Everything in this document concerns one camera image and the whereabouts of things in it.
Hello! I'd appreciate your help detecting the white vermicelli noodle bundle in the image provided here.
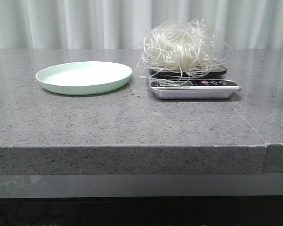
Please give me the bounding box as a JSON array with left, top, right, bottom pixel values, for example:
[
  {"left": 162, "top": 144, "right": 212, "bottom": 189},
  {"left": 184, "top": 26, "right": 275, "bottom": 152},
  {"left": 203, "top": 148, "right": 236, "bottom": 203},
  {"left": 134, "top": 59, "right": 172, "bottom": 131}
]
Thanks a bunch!
[{"left": 139, "top": 18, "right": 233, "bottom": 81}]

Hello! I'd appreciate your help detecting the black silver kitchen scale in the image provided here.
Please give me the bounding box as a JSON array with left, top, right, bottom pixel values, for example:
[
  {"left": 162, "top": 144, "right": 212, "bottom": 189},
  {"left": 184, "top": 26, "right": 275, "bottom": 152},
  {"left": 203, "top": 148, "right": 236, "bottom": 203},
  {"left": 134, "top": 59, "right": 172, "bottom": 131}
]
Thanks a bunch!
[{"left": 149, "top": 65, "right": 241, "bottom": 99}]

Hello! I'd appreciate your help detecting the light green round plate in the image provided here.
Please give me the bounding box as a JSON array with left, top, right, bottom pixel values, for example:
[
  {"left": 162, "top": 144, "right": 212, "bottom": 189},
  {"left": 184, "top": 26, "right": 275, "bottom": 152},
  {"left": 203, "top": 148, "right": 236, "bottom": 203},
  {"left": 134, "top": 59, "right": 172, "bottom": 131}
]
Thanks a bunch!
[{"left": 36, "top": 61, "right": 133, "bottom": 95}]

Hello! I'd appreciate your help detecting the white pleated curtain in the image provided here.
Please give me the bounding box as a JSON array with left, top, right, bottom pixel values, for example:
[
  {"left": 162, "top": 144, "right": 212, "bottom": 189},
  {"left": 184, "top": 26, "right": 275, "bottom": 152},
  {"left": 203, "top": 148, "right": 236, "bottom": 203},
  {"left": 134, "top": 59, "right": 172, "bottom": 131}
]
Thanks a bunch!
[{"left": 0, "top": 0, "right": 283, "bottom": 49}]

